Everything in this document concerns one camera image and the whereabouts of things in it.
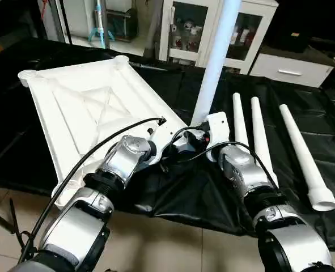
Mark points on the black work mat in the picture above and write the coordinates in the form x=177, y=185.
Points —
x=212, y=192

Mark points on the white plastic table top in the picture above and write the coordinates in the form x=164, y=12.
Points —
x=88, y=107

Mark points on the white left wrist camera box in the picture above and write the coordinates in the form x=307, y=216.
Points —
x=161, y=139

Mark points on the light blue stand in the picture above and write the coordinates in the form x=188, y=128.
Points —
x=101, y=22

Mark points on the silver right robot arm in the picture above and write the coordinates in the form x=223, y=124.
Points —
x=258, y=192

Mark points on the white plastic table leg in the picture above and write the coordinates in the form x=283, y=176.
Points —
x=262, y=141
x=240, y=119
x=303, y=153
x=215, y=56

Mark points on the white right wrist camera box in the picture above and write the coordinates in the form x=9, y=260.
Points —
x=218, y=133

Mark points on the white drawer unit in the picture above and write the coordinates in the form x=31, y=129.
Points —
x=289, y=69

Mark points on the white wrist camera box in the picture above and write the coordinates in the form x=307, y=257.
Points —
x=218, y=133
x=161, y=139

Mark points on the white glass door cabinet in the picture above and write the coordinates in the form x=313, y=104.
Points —
x=184, y=28

